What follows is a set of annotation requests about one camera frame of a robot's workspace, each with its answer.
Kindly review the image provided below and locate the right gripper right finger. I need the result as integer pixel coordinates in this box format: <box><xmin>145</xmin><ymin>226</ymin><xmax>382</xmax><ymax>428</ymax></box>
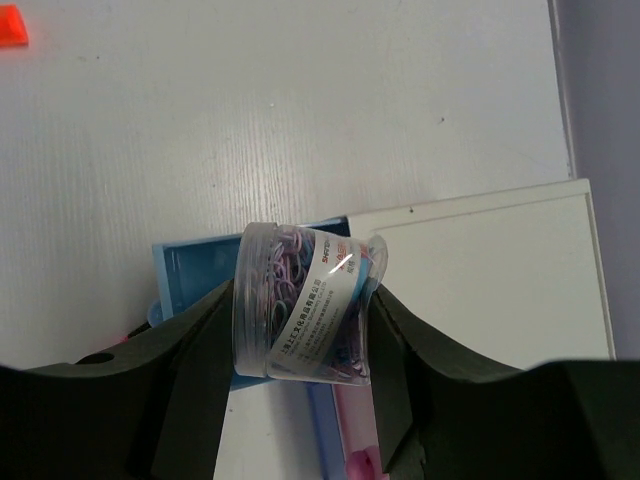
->
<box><xmin>368</xmin><ymin>288</ymin><xmax>639</xmax><ymax>479</ymax></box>

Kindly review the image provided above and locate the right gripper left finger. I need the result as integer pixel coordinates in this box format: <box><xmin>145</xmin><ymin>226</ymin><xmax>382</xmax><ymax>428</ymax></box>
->
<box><xmin>1</xmin><ymin>282</ymin><xmax>233</xmax><ymax>479</ymax></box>

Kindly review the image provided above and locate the pink drawer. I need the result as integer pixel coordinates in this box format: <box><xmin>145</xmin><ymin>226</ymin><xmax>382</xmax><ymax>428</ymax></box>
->
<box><xmin>333</xmin><ymin>385</ymin><xmax>388</xmax><ymax>480</ymax></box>

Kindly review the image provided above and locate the small light blue drawer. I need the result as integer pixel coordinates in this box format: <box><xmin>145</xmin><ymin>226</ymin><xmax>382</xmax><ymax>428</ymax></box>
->
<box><xmin>153</xmin><ymin>217</ymin><xmax>350</xmax><ymax>389</ymax></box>

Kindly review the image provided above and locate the white drawer organizer box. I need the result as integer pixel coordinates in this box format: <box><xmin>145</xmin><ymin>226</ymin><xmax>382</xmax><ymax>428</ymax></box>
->
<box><xmin>348</xmin><ymin>179</ymin><xmax>616</xmax><ymax>368</ymax></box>

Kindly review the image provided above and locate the clear jar of paperclips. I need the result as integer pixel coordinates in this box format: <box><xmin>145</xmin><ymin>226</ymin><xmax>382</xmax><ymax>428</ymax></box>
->
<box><xmin>232</xmin><ymin>223</ymin><xmax>388</xmax><ymax>386</ymax></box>

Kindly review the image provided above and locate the orange cap highlighter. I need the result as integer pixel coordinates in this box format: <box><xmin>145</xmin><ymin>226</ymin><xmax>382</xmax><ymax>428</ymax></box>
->
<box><xmin>0</xmin><ymin>4</ymin><xmax>29</xmax><ymax>49</ymax></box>

